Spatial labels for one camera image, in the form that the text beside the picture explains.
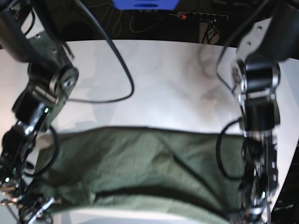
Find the black power strip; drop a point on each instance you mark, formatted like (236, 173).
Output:
(202, 17)

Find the blue plastic bin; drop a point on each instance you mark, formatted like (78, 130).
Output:
(145, 4)

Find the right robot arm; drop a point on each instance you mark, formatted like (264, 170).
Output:
(51, 79)

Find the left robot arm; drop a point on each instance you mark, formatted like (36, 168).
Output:
(255, 77)

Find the green t-shirt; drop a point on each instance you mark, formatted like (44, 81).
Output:
(138, 168)

